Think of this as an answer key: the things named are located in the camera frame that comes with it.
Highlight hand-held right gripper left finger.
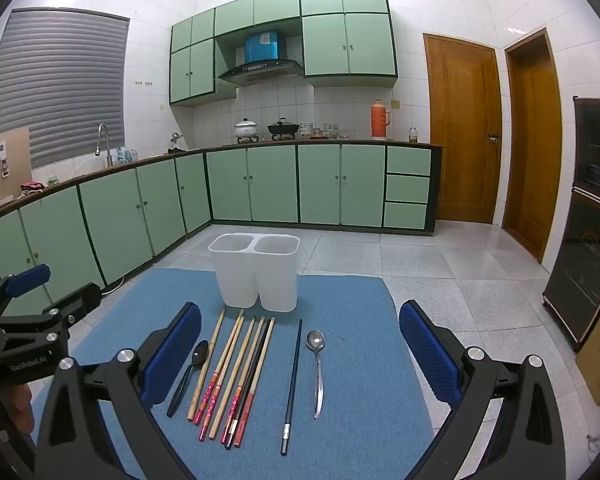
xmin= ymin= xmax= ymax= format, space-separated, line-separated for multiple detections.
xmin=32 ymin=302 xmax=203 ymax=480

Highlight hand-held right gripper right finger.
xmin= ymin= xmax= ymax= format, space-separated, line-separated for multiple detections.
xmin=399 ymin=300 xmax=568 ymax=480

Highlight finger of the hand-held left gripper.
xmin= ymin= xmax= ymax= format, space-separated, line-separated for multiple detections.
xmin=0 ymin=282 xmax=103 ymax=344
xmin=0 ymin=264 xmax=51 ymax=316

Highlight black spoon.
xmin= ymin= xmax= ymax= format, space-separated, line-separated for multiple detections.
xmin=166 ymin=340 xmax=210 ymax=418

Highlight white double utensil holder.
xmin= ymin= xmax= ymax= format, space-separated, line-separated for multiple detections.
xmin=208 ymin=232 xmax=301 ymax=312

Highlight steel spoon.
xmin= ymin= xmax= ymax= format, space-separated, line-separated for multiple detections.
xmin=306 ymin=329 xmax=327 ymax=420

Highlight black chopstick silver end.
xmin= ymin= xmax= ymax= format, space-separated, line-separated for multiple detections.
xmin=280 ymin=318 xmax=304 ymax=456

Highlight person's left hand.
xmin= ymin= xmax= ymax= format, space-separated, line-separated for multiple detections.
xmin=0 ymin=382 xmax=33 ymax=436

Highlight blue mat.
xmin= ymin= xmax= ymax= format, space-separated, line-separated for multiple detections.
xmin=32 ymin=267 xmax=436 ymax=480

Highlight cardboard sheet with white brackets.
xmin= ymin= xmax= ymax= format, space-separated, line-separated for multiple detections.
xmin=0 ymin=126 xmax=33 ymax=216

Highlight steel faucet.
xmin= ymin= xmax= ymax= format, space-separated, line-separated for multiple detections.
xmin=95 ymin=123 xmax=115 ymax=168

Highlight grey window blind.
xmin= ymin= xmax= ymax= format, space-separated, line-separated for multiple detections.
xmin=0 ymin=7 xmax=131 ymax=170

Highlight green base cabinets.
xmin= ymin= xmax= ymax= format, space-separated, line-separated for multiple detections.
xmin=0 ymin=141 xmax=444 ymax=318

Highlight black disinfection cabinet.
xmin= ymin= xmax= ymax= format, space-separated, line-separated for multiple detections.
xmin=542 ymin=95 xmax=600 ymax=353

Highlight wooden door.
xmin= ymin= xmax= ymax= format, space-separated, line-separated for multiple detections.
xmin=500 ymin=27 xmax=563 ymax=263
xmin=422 ymin=32 xmax=503 ymax=226

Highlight white cooking pot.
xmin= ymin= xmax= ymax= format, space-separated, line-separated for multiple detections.
xmin=234 ymin=117 xmax=260 ymax=142

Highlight orange thermos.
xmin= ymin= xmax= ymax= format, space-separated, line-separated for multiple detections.
xmin=370 ymin=99 xmax=392 ymax=141

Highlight black wok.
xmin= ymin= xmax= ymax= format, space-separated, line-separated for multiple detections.
xmin=267 ymin=117 xmax=300 ymax=140

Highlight black range hood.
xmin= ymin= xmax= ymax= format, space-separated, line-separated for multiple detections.
xmin=218 ymin=59 xmax=304 ymax=86

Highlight blue box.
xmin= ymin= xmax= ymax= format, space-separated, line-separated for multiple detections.
xmin=244 ymin=31 xmax=284 ymax=62

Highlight green wall cabinets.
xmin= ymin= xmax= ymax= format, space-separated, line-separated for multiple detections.
xmin=169 ymin=0 xmax=398 ymax=107

